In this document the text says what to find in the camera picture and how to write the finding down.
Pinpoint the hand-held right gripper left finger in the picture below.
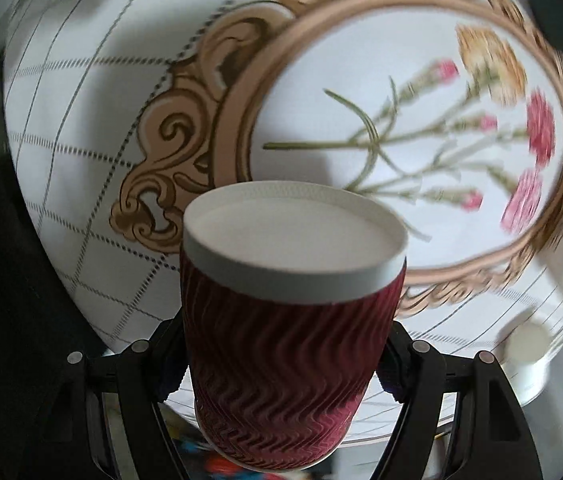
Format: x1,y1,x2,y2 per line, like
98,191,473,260
26,309,197,480

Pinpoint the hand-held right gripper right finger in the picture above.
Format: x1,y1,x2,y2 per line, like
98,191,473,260
332,318,545,480

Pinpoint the maroon ribbed paper cup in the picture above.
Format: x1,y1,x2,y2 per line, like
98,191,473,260
180,181,409,472

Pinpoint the white plastic object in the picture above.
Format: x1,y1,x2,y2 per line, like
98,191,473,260
501,255,563,407

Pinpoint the floral printed tablecloth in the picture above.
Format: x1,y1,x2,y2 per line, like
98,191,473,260
0,0,563,447

